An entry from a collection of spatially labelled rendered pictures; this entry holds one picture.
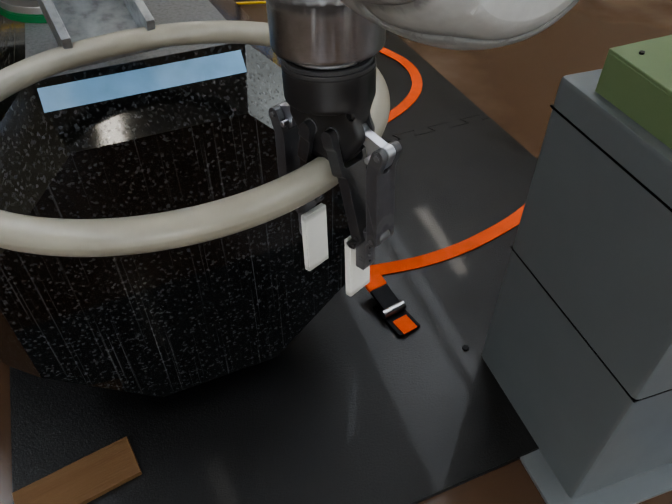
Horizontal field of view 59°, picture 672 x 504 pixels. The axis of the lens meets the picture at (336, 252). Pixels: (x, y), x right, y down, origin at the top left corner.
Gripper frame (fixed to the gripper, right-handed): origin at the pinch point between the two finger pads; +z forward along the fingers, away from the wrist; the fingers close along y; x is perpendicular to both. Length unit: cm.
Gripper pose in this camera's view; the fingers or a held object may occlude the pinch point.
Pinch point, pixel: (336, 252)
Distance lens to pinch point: 59.1
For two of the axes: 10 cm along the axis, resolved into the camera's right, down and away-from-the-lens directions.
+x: -6.8, 4.8, -5.5
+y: -7.3, -4.2, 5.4
